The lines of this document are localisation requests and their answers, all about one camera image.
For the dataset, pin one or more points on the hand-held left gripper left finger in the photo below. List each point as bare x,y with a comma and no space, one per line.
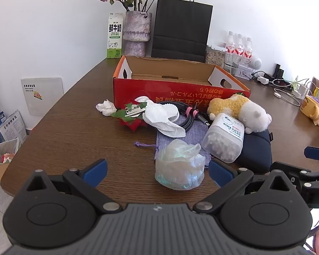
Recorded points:
95,174

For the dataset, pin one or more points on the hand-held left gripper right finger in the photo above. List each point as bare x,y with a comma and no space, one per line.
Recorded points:
220,174

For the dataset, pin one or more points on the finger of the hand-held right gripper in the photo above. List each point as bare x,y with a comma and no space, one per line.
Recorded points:
316,153
295,171

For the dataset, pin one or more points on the clear cotton swab container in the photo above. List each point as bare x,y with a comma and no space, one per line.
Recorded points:
223,140

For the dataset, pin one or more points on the navy blue pouch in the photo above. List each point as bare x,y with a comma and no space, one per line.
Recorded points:
255,154

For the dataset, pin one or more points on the translucent plastic bag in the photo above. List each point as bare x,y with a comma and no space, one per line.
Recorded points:
179,164

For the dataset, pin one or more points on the red artificial flower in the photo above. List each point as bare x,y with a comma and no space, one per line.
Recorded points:
131,120

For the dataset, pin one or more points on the yellow and white plush toy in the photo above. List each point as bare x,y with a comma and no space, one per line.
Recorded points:
239,110

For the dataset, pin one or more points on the large white tissue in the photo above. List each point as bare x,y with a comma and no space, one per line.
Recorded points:
162,117

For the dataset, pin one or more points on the red cardboard box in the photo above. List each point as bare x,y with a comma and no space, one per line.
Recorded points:
175,85

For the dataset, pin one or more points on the yellow mug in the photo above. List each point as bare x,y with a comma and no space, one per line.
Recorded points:
308,106

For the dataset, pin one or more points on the small crumpled white tissue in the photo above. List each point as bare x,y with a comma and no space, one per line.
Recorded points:
105,107

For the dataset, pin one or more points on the silver metal clip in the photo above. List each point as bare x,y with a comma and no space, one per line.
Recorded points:
134,110

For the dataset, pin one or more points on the black desk device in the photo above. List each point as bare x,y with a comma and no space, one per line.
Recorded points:
279,71

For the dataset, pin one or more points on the white power adapter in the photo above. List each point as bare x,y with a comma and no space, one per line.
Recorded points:
262,80

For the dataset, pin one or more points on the cardboard bin with plastic liner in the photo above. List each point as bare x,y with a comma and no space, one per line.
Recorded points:
2,162

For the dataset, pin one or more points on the white panel with sticker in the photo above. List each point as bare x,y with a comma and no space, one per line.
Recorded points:
42,95

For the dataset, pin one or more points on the blue and white packets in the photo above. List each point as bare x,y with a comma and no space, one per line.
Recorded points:
8,130

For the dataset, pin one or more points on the small white printed box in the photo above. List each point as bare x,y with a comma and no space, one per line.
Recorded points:
244,72

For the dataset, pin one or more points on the white round speaker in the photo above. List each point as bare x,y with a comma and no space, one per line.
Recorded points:
256,63

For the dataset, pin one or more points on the clear drinking glass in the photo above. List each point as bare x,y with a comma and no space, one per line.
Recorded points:
231,62

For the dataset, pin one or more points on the clear jar of seeds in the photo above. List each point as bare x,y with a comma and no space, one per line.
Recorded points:
215,57

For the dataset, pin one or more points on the water bottle red label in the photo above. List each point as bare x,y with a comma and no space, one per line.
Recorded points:
248,48
239,46
230,45

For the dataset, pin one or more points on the green and white milk carton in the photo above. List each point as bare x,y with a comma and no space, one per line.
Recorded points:
114,35

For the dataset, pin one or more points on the purple textured vase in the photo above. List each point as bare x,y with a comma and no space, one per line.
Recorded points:
136,32

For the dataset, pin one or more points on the black paper bag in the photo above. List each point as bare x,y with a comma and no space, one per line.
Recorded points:
182,29

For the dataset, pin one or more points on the white wall charger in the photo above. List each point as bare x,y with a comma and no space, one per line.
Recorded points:
301,90

